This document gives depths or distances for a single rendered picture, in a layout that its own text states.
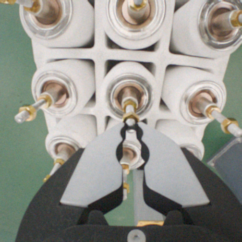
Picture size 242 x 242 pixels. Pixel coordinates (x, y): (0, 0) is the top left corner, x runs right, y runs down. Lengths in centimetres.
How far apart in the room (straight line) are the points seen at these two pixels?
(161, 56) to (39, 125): 53
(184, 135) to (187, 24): 18
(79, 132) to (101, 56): 15
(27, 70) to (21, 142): 35
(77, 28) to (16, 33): 38
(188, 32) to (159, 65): 9
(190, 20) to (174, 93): 10
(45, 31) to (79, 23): 5
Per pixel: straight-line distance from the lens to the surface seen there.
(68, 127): 28
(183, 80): 23
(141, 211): 37
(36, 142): 70
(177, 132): 29
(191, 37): 23
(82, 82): 23
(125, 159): 25
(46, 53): 32
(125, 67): 21
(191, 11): 23
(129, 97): 18
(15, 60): 60
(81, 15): 22
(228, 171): 68
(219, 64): 33
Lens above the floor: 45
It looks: 62 degrees down
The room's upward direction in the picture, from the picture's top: 176 degrees counter-clockwise
